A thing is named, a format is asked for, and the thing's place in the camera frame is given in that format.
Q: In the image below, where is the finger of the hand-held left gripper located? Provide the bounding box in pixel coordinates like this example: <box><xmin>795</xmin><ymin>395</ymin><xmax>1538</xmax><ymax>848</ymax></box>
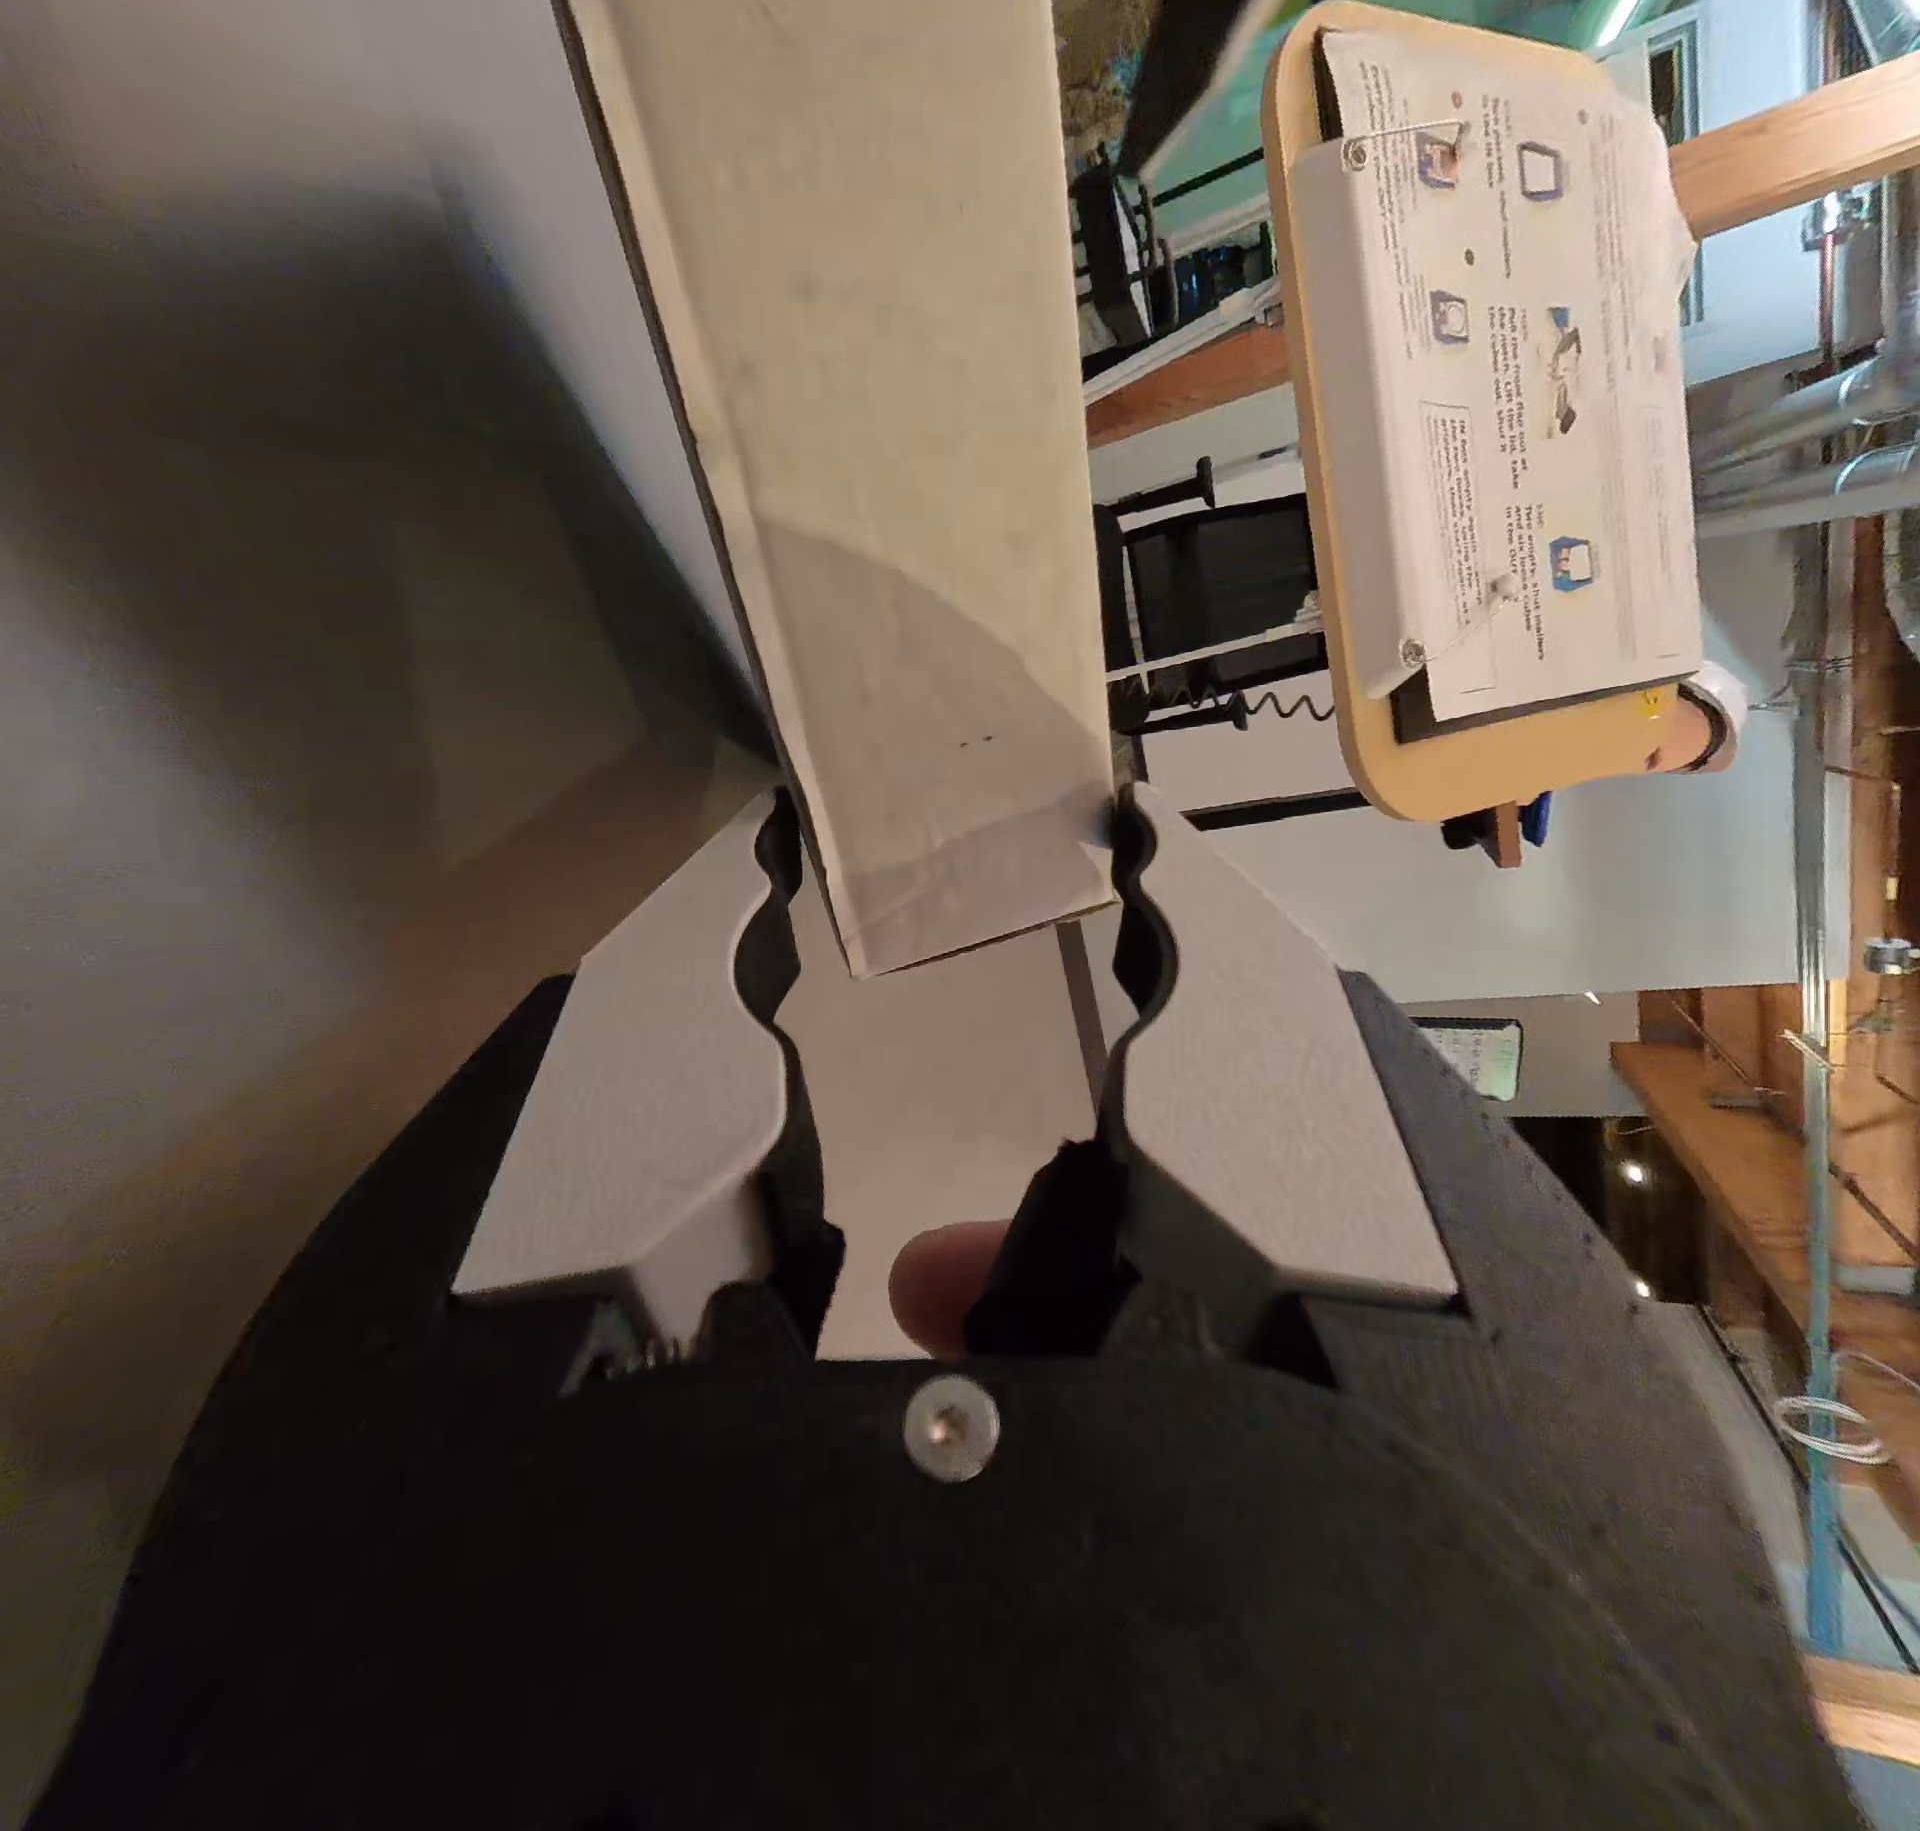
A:
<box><xmin>1124</xmin><ymin>0</ymin><xmax>1340</xmax><ymax>178</ymax></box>

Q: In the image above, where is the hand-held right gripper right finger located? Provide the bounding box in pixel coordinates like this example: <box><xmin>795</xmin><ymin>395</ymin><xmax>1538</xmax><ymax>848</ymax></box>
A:
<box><xmin>965</xmin><ymin>777</ymin><xmax>1464</xmax><ymax>1358</ymax></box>

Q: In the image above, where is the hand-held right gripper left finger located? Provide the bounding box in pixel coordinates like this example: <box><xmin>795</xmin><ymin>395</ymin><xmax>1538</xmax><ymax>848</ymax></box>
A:
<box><xmin>449</xmin><ymin>788</ymin><xmax>845</xmax><ymax>1355</ymax></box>

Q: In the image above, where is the white cardboard box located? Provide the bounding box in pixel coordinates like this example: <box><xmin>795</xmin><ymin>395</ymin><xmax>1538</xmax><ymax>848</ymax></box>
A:
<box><xmin>525</xmin><ymin>0</ymin><xmax>1126</xmax><ymax>982</ymax></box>

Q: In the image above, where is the person's right hand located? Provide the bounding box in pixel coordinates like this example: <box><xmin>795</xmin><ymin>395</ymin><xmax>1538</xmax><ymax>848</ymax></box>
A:
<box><xmin>886</xmin><ymin>1216</ymin><xmax>1021</xmax><ymax>1363</ymax></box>

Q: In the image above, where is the printed instruction sheet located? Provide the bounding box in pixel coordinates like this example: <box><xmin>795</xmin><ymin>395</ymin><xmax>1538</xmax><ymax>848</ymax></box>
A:
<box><xmin>1318</xmin><ymin>27</ymin><xmax>1708</xmax><ymax>733</ymax></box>

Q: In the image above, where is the black office chair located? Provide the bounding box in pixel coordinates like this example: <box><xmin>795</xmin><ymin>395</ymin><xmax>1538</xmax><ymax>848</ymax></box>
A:
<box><xmin>1097</xmin><ymin>465</ymin><xmax>1324</xmax><ymax>735</ymax></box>

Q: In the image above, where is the black coiled cable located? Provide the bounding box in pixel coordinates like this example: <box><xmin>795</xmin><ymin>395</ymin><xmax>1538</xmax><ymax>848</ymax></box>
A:
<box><xmin>1184</xmin><ymin>680</ymin><xmax>1340</xmax><ymax>733</ymax></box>

